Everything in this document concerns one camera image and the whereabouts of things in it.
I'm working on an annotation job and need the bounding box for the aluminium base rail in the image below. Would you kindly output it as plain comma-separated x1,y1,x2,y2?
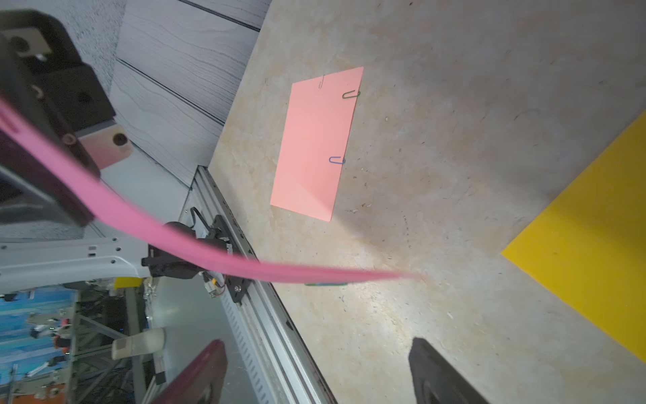
178,165,339,404

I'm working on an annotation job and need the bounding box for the dark paperclip on pink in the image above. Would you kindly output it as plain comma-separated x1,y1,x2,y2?
342,90,361,99

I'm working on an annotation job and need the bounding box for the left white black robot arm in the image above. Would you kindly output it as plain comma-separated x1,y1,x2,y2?
1,9,229,301

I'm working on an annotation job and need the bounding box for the salmon pink paper sheet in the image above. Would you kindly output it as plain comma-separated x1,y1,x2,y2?
270,67,364,222

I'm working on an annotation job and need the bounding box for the magenta paper sheet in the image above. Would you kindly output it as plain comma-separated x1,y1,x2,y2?
1,99,422,284

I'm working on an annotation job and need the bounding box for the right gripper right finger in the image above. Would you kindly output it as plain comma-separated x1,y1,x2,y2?
408,338,488,404

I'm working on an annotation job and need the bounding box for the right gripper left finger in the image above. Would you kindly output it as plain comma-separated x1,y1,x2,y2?
152,339,228,404

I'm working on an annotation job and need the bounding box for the blue paperclip on pink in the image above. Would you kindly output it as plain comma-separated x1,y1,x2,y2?
328,157,346,165

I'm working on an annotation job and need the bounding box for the yellow paper sheet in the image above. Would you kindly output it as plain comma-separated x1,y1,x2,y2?
502,114,645,360

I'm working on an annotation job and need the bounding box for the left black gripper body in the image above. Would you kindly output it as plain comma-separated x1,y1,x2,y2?
1,9,132,227

